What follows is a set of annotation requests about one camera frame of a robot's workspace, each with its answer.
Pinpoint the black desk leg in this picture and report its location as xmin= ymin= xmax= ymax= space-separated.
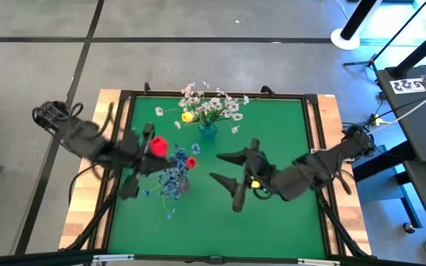
xmin=352 ymin=142 xmax=417 ymax=182

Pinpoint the green table mat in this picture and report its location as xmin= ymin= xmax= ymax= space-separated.
xmin=107 ymin=95 xmax=327 ymax=259

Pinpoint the white paper label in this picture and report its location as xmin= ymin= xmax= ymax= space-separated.
xmin=389 ymin=77 xmax=426 ymax=95

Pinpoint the thick black pole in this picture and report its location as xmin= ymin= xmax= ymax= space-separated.
xmin=388 ymin=21 xmax=426 ymax=78

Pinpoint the black crossbeam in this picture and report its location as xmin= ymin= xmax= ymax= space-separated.
xmin=0 ymin=250 xmax=107 ymax=266

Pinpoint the black and white pole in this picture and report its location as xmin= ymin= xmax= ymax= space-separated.
xmin=339 ymin=0 xmax=373 ymax=40

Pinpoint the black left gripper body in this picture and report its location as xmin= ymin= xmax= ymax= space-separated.
xmin=118 ymin=123 xmax=164 ymax=200

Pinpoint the thin black tripod stand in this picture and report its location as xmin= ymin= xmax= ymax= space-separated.
xmin=343 ymin=0 xmax=426 ymax=68

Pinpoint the pink ribbed glass vase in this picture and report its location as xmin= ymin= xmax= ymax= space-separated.
xmin=177 ymin=177 xmax=192 ymax=194

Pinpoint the black hanging cable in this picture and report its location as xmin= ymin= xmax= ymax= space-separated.
xmin=67 ymin=162 xmax=101 ymax=208

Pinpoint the white artificial flower bunch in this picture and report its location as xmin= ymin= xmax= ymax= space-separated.
xmin=155 ymin=81 xmax=260 ymax=136

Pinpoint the blue artificial flower bunch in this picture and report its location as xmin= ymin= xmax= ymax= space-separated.
xmin=141 ymin=142 xmax=202 ymax=219

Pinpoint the white cable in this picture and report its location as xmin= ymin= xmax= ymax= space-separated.
xmin=368 ymin=86 xmax=426 ymax=134

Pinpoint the aluminium bracket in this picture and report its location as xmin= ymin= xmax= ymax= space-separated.
xmin=92 ymin=253 xmax=135 ymax=263
xmin=297 ymin=258 xmax=342 ymax=266

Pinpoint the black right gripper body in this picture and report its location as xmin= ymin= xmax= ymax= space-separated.
xmin=231 ymin=137 xmax=280 ymax=214

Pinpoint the black desk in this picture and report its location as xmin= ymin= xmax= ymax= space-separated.
xmin=377 ymin=64 xmax=426 ymax=163

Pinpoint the black table frame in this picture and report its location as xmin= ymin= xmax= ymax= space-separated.
xmin=87 ymin=88 xmax=347 ymax=265

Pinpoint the white round pole base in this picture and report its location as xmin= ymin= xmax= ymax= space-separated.
xmin=330 ymin=27 xmax=362 ymax=51

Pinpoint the teal glass vase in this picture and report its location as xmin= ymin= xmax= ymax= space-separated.
xmin=197 ymin=122 xmax=219 ymax=139

